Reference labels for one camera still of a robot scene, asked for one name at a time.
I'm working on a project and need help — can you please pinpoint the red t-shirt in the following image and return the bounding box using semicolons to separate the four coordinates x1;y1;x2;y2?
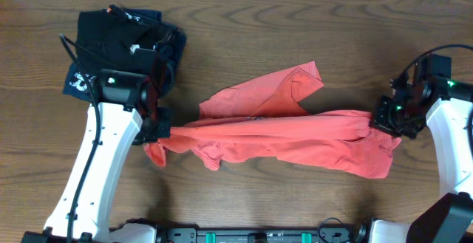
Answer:
143;61;401;179

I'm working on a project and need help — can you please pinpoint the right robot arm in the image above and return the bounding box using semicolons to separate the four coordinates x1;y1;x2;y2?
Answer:
367;54;472;243

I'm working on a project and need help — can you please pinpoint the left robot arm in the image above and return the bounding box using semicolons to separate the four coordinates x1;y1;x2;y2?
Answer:
22;69;166;242

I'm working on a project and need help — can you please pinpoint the black folded garment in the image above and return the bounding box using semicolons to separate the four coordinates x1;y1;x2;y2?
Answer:
75;5;158;73

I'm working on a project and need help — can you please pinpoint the navy printed folded shirt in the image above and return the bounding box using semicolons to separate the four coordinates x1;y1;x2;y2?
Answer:
62;7;188;102

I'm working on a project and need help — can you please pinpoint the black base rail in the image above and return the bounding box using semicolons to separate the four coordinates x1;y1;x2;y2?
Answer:
121;216;370;243

